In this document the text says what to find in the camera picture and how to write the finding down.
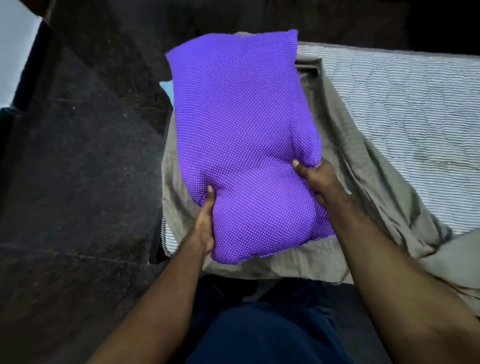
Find white striped mattress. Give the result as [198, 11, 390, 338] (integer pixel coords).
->
[161, 43, 480, 258]

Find person's right forearm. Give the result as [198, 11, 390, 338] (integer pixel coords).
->
[326, 194, 480, 364]

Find person's right hand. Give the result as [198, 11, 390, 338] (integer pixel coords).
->
[291, 158, 353, 211]

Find beige striped bed sheet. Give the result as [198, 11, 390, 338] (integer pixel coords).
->
[161, 31, 480, 316]

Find purple dotted pillow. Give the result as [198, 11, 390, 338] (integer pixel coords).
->
[164, 29, 335, 265]

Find person's left forearm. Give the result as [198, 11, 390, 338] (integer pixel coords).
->
[88, 243, 211, 364]

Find person's left hand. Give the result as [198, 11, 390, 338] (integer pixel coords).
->
[185, 185, 217, 259]

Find light blue pillow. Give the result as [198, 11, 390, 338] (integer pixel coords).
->
[159, 79, 175, 108]

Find person's dark trousers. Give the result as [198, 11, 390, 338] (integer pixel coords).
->
[194, 275, 338, 312]

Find person's navy blue shirt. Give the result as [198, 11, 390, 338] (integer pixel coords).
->
[185, 301, 353, 364]

